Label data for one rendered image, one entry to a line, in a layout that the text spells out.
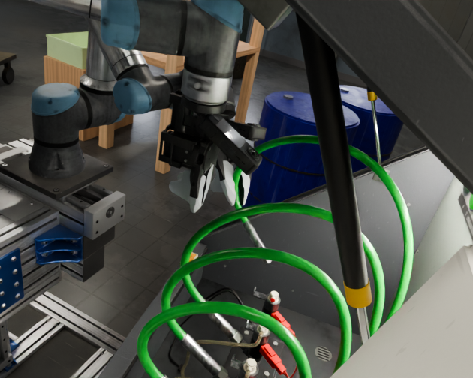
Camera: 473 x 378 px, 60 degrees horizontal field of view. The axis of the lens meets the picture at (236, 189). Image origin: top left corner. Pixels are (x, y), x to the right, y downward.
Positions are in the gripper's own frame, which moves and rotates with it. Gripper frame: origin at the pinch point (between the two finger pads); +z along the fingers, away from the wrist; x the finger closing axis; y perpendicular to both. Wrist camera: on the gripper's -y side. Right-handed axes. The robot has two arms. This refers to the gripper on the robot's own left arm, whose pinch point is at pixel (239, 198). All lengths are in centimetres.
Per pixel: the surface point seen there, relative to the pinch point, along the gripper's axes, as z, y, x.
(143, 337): 20.6, -9.2, 30.1
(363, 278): 16, -43, 31
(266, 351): 27.9, -8.0, 7.2
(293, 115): -67, 75, -128
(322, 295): 24.5, 10.1, -35.5
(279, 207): 6.4, -22.3, 14.5
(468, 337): 19, -51, 37
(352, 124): -58, 56, -157
